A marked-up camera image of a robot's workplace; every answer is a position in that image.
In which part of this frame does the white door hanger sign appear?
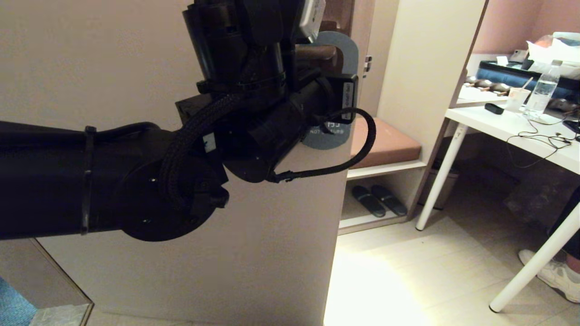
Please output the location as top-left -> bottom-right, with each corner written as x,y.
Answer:
303,31 -> 359,151

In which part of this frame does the terracotta seat cushion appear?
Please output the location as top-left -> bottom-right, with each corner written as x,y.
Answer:
349,118 -> 422,171

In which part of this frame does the clear plastic water bottle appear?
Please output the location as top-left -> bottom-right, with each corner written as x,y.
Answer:
524,61 -> 563,120

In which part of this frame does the person leg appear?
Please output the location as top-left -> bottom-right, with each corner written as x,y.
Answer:
549,194 -> 580,273

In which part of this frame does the thin black earphone cable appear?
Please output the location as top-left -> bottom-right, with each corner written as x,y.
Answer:
505,113 -> 580,171

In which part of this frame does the white round table leg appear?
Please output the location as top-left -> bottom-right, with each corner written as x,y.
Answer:
488,212 -> 580,314
415,123 -> 468,232

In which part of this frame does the white paper sheet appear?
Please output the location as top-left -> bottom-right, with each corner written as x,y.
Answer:
457,86 -> 509,107

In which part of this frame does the dark grey slipper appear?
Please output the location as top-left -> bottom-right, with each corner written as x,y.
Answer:
352,186 -> 387,219
371,185 -> 408,217

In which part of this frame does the white paper cup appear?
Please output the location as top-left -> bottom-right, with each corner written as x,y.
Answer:
505,88 -> 531,114

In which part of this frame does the black braided cable sleeve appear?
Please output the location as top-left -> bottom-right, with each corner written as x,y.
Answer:
159,93 -> 247,206

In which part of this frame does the dark blue case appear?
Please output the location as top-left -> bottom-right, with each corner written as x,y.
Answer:
476,61 -> 580,101

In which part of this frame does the beige trash bin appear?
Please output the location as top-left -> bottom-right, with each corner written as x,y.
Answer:
419,167 -> 459,211

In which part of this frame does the white plastic bag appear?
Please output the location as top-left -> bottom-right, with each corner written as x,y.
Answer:
526,33 -> 580,82

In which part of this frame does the beige door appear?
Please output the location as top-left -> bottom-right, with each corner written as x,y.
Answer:
0,0 -> 377,326

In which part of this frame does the cream shelf cabinet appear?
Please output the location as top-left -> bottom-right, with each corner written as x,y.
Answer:
338,0 -> 491,236

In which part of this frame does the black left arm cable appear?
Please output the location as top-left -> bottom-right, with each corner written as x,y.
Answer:
266,107 -> 377,184

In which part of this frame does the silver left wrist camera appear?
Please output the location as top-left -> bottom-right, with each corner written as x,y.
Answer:
299,0 -> 326,43

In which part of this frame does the white sneaker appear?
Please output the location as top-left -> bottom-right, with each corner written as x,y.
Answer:
518,249 -> 580,304

